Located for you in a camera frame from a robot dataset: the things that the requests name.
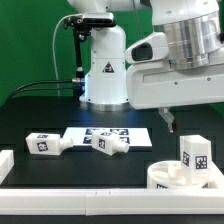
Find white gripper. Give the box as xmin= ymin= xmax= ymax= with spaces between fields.
xmin=125 ymin=49 xmax=224 ymax=134

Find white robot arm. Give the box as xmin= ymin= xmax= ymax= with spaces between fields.
xmin=67 ymin=0 xmax=224 ymax=124

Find white marker board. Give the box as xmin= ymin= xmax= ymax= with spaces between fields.
xmin=63 ymin=127 xmax=152 ymax=147

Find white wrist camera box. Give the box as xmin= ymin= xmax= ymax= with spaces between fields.
xmin=125 ymin=32 xmax=169 ymax=64

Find black cables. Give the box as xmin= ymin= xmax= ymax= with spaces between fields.
xmin=8 ymin=79 xmax=84 ymax=100

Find white front fence rail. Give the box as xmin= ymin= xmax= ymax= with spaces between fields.
xmin=0 ymin=189 xmax=224 ymax=216

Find black camera stand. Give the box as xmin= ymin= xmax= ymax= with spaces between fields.
xmin=64 ymin=13 xmax=116 ymax=95

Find grey camera cable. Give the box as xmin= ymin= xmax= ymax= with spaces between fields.
xmin=52 ymin=13 xmax=81 ymax=98

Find white left fence rail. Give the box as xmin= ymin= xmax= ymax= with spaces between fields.
xmin=0 ymin=150 xmax=14 ymax=185

